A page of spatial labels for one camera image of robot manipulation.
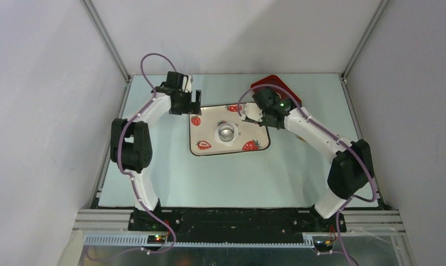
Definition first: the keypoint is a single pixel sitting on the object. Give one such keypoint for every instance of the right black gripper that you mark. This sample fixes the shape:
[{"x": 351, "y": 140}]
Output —
[{"x": 264, "y": 123}]

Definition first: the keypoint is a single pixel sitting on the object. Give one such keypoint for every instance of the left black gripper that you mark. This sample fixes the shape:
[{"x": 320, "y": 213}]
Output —
[{"x": 192, "y": 107}]

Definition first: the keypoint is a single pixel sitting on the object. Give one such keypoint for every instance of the red lacquer tray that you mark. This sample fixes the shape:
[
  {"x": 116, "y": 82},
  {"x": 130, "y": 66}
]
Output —
[{"x": 275, "y": 80}]

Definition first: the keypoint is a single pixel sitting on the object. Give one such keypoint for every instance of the white dough piece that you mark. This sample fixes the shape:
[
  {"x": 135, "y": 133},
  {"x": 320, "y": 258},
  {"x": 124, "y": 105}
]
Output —
[{"x": 226, "y": 134}]

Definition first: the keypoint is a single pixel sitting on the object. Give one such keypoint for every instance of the strawberry print tray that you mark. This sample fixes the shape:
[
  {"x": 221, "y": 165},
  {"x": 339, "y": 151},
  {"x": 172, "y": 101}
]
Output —
[{"x": 202, "y": 127}]

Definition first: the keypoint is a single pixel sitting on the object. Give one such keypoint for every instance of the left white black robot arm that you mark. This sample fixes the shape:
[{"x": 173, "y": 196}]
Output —
[{"x": 130, "y": 145}]

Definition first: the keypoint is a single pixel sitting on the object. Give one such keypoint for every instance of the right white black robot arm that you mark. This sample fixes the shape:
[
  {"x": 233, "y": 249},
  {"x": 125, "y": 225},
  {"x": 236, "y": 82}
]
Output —
[{"x": 351, "y": 174}]

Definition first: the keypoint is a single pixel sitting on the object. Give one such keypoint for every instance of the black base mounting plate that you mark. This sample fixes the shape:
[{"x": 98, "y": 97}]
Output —
[{"x": 235, "y": 225}]

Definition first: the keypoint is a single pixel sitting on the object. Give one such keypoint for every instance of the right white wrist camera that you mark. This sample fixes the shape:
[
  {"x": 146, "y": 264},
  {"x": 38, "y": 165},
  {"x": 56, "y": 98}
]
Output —
[{"x": 252, "y": 113}]

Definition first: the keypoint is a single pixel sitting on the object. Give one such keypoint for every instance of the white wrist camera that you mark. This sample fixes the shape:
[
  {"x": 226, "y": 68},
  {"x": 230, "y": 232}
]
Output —
[
  {"x": 252, "y": 113},
  {"x": 187, "y": 84}
]

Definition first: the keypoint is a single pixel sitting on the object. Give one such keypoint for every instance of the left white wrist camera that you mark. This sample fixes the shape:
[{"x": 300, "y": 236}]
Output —
[{"x": 187, "y": 84}]

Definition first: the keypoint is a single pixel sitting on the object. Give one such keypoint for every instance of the aluminium frame rail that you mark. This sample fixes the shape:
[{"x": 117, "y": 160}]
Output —
[{"x": 110, "y": 226}]

